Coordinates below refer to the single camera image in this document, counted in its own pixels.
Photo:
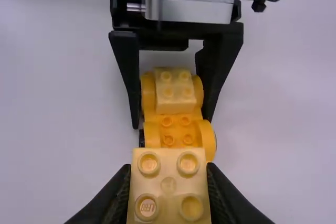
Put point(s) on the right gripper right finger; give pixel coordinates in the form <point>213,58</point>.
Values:
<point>231,203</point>

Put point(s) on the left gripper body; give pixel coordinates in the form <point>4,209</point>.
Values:
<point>126,19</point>

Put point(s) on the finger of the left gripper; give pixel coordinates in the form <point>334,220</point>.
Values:
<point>128,77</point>
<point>220,72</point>

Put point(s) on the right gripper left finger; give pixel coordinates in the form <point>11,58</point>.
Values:
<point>110,203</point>

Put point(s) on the yellow toy brick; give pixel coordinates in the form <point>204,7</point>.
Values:
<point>168,182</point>

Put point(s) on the yellow toy car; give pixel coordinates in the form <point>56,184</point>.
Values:
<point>173,129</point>

